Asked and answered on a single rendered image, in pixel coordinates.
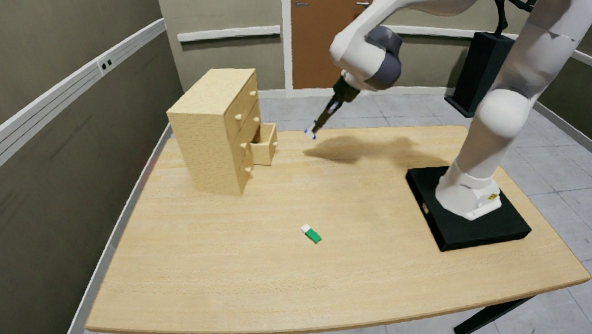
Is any tan wooden chest of drawers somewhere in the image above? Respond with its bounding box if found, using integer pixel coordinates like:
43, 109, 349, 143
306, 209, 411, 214
166, 69, 259, 197

